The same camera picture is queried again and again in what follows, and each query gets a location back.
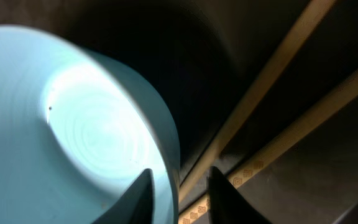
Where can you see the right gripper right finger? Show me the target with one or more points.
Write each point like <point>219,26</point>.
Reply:
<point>227,205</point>

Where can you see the brown serving tray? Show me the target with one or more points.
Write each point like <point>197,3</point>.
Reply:
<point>201,56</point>

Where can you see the wooden chopstick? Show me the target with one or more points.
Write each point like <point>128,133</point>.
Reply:
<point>291,133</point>
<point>300,31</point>

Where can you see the right wooden chopstick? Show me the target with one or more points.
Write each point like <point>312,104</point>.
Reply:
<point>291,133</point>

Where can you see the left wooden chopstick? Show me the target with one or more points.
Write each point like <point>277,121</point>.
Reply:
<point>300,31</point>

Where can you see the light blue bowl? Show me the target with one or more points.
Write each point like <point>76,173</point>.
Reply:
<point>76,130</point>

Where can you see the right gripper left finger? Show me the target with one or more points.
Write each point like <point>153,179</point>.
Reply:
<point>135,206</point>

